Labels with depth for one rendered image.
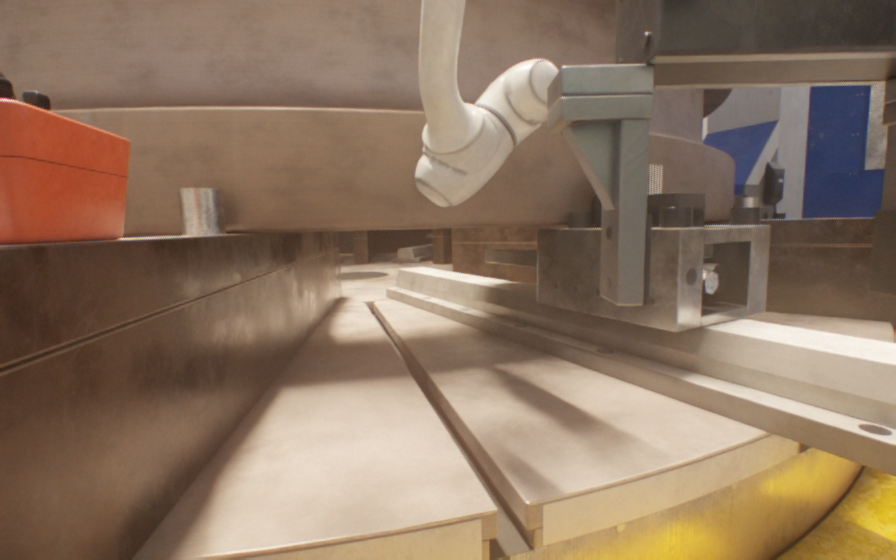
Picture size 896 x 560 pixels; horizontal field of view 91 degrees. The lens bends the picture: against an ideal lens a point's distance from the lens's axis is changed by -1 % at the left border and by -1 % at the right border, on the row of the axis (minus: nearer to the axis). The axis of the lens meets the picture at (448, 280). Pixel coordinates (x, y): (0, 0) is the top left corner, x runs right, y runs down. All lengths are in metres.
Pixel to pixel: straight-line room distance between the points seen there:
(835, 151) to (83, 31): 5.29
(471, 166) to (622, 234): 0.53
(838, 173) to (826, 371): 4.44
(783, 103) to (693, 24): 6.69
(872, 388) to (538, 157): 0.80
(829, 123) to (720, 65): 5.24
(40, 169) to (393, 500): 0.56
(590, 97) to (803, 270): 2.03
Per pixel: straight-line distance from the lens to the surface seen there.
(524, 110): 0.77
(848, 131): 5.41
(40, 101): 0.71
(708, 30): 0.22
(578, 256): 1.18
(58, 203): 0.59
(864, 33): 0.25
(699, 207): 1.24
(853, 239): 2.21
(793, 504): 1.26
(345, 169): 1.06
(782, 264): 2.21
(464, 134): 0.70
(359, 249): 4.73
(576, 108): 0.21
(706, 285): 1.10
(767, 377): 1.05
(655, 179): 1.29
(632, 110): 0.21
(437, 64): 0.67
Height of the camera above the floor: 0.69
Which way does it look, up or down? 7 degrees down
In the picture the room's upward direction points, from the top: 1 degrees counter-clockwise
